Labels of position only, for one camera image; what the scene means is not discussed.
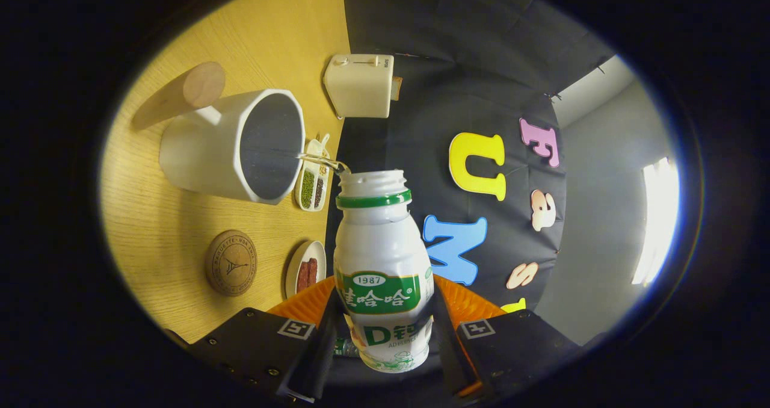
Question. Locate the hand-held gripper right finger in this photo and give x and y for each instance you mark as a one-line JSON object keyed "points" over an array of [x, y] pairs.
{"points": [[448, 348]]}

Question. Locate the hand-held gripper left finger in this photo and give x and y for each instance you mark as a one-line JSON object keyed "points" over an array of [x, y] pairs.
{"points": [[325, 354]]}

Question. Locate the white juice bottle green label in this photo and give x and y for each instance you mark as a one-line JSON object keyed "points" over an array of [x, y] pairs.
{"points": [[379, 245]]}

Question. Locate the round cork coaster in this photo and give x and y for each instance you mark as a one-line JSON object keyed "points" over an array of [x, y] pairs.
{"points": [[230, 263]]}

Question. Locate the clear plastic water bottle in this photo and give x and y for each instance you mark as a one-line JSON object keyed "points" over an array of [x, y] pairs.
{"points": [[346, 348]]}

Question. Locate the red sausage strip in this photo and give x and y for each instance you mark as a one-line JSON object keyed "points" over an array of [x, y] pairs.
{"points": [[312, 272], [302, 278]]}

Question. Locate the round white plate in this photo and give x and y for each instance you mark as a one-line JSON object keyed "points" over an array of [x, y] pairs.
{"points": [[293, 269]]}

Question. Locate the white divided bean dish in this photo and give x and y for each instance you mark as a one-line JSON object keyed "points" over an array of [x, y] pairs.
{"points": [[308, 188]]}

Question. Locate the toast slice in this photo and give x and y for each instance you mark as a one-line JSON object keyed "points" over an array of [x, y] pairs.
{"points": [[396, 88]]}

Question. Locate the cream toaster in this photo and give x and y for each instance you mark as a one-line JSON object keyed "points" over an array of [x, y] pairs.
{"points": [[358, 86]]}

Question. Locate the black backdrop cloth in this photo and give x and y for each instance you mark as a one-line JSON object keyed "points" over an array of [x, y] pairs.
{"points": [[451, 65]]}

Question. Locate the wooden table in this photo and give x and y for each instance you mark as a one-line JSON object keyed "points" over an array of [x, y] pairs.
{"points": [[271, 35]]}

